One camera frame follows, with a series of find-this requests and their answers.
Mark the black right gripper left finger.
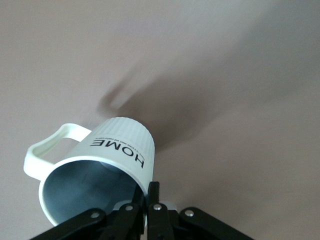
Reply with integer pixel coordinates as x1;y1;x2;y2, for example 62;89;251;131
29;187;146;240

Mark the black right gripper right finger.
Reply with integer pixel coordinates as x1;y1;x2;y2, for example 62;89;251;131
147;181;256;240

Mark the white HOME mug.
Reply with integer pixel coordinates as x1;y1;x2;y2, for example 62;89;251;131
23;116;156;227

